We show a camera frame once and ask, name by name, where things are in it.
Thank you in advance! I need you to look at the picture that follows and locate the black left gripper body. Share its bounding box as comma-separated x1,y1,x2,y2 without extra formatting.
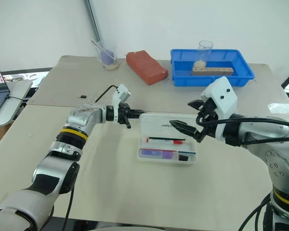
117,103,133,129

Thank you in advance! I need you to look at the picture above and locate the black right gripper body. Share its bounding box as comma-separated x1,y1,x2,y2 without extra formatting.
196,97,219,138

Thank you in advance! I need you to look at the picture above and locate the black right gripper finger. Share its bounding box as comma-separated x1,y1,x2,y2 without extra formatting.
169,119,207,144
187,100,206,113

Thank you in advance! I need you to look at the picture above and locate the red marker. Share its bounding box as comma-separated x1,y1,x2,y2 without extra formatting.
146,138,184,145

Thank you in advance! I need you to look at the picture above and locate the black marker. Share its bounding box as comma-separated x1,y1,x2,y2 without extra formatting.
148,137,186,141

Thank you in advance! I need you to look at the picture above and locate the white plastic pencil case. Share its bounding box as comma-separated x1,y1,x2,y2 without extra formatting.
137,113,203,167

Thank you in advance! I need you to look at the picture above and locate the purple eraser block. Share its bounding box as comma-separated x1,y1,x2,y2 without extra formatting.
139,149,178,160

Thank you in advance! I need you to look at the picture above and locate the wooden block with holes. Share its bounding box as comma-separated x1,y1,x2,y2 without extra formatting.
191,67,235,77

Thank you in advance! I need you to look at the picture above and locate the red brick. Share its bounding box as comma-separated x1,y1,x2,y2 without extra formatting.
126,50,169,86

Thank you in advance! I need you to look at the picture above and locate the tall clear glass cup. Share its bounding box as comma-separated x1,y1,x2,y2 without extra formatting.
196,40,214,69

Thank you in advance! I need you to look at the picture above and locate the clear glass beaker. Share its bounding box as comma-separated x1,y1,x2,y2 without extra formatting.
93,40,121,71

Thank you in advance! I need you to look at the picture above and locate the blue plastic bin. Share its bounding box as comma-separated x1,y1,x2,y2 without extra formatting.
170,49,256,87

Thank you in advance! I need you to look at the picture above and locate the purple lump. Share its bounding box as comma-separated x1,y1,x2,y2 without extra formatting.
100,49,115,65

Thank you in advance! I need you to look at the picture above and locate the glass stirring rod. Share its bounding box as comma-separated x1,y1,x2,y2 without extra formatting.
91,39,118,61

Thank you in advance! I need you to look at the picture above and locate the grey metal pole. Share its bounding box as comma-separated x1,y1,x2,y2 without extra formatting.
83,0,105,48

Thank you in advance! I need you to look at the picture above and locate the grey side table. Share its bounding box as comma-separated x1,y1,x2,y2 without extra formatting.
0,78,34,128

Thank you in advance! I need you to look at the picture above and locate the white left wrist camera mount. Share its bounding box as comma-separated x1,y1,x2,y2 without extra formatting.
111,83,132,122

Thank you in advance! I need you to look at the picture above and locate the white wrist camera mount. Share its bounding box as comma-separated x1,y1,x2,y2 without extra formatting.
200,76,239,141
111,83,132,122

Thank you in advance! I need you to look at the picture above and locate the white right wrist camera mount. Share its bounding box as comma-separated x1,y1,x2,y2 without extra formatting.
200,76,239,141

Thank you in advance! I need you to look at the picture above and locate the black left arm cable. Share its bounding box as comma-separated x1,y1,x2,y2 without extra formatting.
95,84,118,103

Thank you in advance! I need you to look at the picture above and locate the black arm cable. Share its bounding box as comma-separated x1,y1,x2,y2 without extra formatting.
195,116,289,146
95,84,118,103

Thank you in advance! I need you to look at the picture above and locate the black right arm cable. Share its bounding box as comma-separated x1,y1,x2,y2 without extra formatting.
195,116,289,146

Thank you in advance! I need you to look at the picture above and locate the thin black cable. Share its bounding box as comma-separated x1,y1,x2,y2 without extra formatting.
61,187,76,227

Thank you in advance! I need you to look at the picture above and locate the black laptop cable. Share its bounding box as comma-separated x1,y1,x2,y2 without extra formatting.
8,95,29,102

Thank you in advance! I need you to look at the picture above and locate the black cable bundle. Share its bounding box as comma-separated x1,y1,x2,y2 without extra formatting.
237,192,274,231

